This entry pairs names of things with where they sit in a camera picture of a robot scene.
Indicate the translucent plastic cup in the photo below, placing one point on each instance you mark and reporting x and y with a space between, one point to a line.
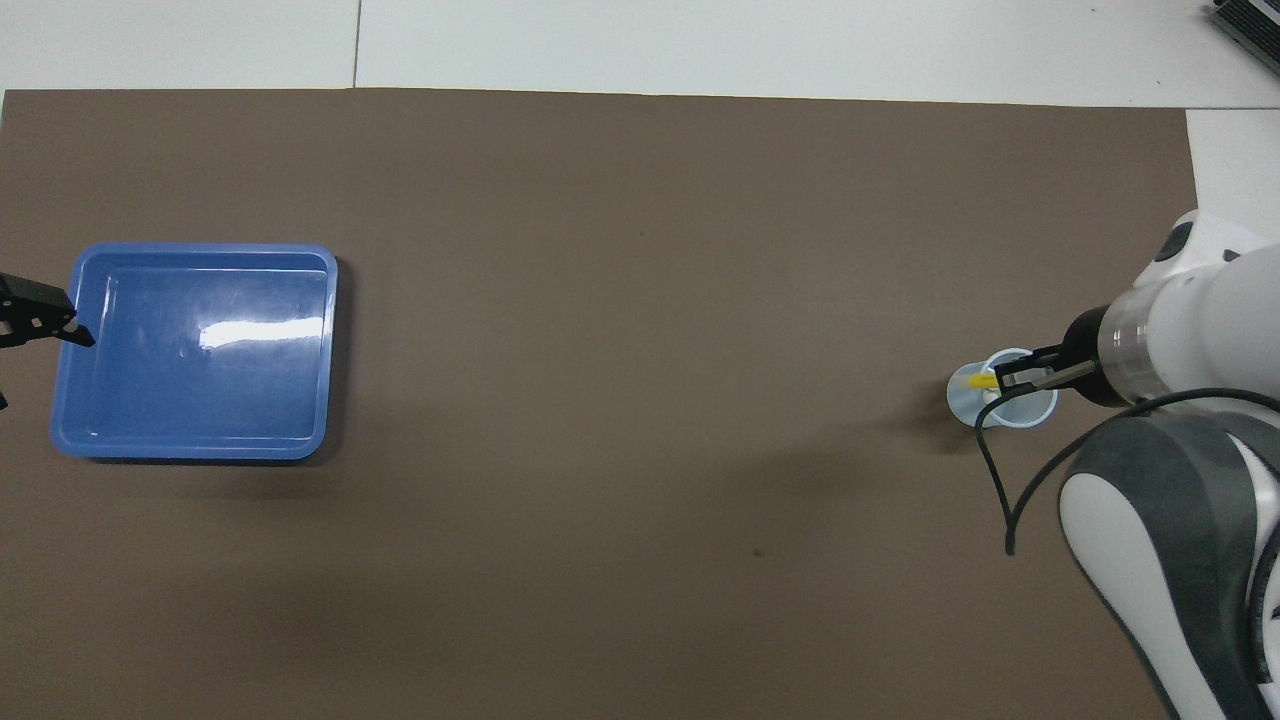
962 395

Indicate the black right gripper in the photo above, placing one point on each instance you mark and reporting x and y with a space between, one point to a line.
1085 360

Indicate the yellow highlighter pen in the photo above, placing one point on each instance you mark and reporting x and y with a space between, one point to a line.
980 380

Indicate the brown paper table mat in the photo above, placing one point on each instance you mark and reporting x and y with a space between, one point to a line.
640 300

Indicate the blue plastic tray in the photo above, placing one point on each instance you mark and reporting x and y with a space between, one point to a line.
250 400

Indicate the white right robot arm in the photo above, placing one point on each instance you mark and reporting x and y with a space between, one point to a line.
1200 330

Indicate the grey ribbed device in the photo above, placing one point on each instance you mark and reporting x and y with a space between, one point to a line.
1250 20

